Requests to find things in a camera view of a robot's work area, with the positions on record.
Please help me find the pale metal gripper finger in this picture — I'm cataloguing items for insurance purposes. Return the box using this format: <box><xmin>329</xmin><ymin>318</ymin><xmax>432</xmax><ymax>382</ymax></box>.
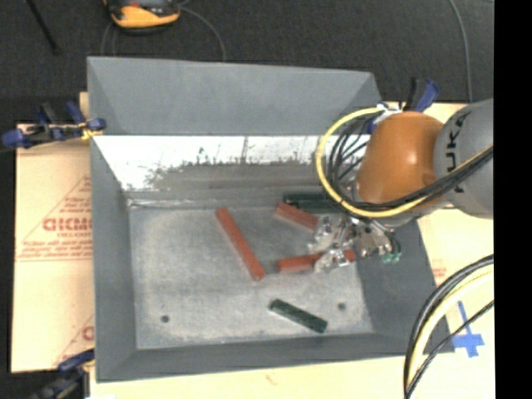
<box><xmin>313</xmin><ymin>248</ymin><xmax>352</xmax><ymax>274</ymax></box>
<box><xmin>308</xmin><ymin>217</ymin><xmax>348</xmax><ymax>254</ymax></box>

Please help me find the red-brown flat block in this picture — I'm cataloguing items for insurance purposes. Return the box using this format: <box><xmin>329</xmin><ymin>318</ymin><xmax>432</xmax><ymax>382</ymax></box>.
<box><xmin>214</xmin><ymin>206</ymin><xmax>267</xmax><ymax>283</ymax></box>
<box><xmin>275</xmin><ymin>249</ymin><xmax>357</xmax><ymax>275</ymax></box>
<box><xmin>272</xmin><ymin>202</ymin><xmax>320</xmax><ymax>232</ymax></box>

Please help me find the dark green flat block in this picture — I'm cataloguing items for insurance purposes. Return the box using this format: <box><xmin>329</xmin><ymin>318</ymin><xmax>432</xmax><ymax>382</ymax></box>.
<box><xmin>268</xmin><ymin>298</ymin><xmax>329</xmax><ymax>334</ymax></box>
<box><xmin>283</xmin><ymin>192</ymin><xmax>342</xmax><ymax>215</ymax></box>

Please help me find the grey metal bin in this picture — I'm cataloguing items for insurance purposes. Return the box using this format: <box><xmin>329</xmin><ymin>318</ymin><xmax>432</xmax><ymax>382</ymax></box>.
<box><xmin>86</xmin><ymin>56</ymin><xmax>452</xmax><ymax>382</ymax></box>

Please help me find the brown cardboard board, red print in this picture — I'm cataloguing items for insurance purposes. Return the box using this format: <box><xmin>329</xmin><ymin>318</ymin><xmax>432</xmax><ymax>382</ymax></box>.
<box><xmin>10</xmin><ymin>91</ymin><xmax>495</xmax><ymax>374</ymax></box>

